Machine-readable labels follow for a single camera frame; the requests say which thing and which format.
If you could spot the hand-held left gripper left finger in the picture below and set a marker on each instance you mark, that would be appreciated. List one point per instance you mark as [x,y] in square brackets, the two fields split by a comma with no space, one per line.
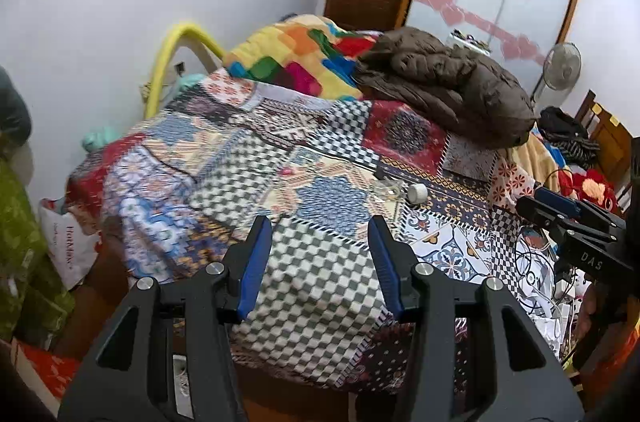
[252,272]

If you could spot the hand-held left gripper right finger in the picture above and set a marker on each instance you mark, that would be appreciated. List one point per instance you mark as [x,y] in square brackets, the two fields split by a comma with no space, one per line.
[387,267]

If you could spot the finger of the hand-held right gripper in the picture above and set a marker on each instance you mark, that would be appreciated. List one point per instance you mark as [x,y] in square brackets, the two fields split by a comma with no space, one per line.
[537,209]
[552,197]

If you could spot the white bottle cap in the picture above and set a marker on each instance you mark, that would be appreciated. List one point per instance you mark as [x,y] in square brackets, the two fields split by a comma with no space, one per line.
[418,193]

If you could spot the white waste bin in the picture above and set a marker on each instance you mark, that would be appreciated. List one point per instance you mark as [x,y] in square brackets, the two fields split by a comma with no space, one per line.
[182,382]

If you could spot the person's right hand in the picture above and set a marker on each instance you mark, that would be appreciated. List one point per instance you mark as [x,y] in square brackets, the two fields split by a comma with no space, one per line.
[587,317]

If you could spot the red plush toy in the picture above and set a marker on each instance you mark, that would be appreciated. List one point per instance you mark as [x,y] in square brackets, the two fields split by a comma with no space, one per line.
[595,187]

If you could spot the yellow printed blanket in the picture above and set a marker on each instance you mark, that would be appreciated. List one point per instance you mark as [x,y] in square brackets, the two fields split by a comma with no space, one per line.
[535,157]

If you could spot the black striped cloth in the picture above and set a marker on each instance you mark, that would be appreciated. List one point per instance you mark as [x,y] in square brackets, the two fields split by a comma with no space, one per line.
[577,150]

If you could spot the patchwork bedspread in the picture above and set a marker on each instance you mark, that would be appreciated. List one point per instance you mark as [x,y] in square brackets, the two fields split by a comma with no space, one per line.
[310,282]

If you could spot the black bag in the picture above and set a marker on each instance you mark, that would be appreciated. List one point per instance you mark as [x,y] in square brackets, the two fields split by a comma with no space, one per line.
[560,120]

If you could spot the wooden chair with clothes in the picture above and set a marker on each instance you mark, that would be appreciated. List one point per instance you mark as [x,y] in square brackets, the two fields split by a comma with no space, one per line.
[605,137]

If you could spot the small pink scrap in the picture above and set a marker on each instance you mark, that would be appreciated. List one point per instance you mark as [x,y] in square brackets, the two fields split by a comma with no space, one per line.
[288,172]

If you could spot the standing fan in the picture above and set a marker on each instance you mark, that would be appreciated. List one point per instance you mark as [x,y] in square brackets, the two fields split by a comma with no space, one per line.
[562,65]

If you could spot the brown puffer jacket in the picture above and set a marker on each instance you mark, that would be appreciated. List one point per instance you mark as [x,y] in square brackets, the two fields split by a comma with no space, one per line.
[450,87]

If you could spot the white bag with red print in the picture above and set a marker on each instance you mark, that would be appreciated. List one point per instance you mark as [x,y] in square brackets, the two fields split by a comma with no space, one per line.
[70,247]

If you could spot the teal cloth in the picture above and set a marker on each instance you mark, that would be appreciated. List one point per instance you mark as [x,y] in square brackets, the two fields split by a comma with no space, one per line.
[100,140]

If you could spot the colourful block blanket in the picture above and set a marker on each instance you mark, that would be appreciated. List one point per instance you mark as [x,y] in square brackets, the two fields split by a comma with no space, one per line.
[290,57]

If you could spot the red patterned box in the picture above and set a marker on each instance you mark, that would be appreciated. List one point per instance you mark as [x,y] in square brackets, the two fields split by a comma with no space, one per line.
[50,372]

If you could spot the grey cloth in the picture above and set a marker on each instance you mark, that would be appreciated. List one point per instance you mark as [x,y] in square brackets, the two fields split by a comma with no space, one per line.
[15,107]

